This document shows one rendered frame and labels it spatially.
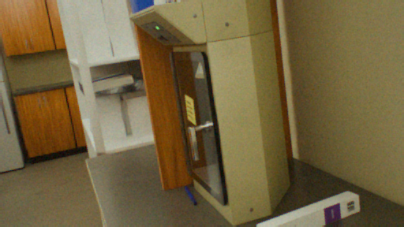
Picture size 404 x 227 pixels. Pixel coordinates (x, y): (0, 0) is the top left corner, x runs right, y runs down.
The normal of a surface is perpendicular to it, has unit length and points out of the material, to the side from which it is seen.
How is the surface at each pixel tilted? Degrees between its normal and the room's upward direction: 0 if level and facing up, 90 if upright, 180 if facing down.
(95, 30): 91
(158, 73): 90
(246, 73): 90
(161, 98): 90
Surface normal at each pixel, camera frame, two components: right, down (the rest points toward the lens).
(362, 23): -0.93, 0.20
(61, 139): 0.32, 0.14
